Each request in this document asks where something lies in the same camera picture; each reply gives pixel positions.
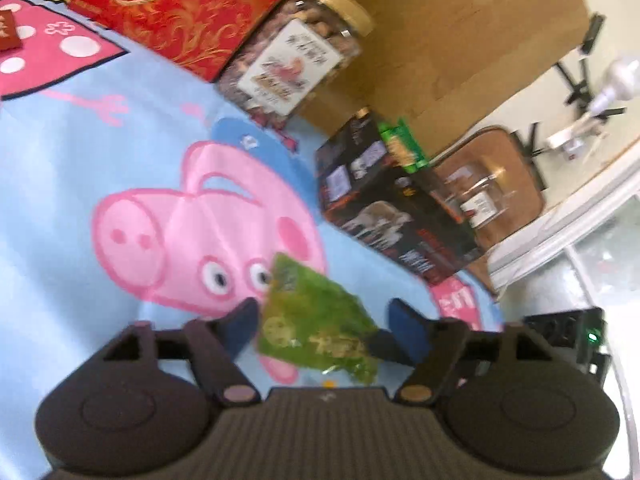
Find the nut jar with gold lid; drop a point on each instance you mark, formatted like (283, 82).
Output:
(295, 55)

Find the white window frame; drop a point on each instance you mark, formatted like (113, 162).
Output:
(550, 230)

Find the black cardboard box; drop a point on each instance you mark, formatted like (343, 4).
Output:
(390, 215)

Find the red gift bag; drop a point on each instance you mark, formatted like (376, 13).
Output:
(190, 5)

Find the dark green snack packet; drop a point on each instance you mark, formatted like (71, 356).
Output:
(315, 310)

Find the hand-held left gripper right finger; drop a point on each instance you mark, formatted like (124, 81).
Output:
(405, 325)

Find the small red packet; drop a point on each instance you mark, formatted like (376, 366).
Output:
(9, 30)

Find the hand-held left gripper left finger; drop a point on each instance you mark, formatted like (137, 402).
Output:
(242, 325)

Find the cartoon pig printed blanket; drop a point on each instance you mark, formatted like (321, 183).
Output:
(75, 160)

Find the pecan jar with gold lid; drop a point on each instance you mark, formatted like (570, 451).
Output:
(482, 200)

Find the wooden headboard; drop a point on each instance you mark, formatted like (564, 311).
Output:
(450, 35)

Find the light green snack packet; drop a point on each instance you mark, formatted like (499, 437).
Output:
(405, 147)

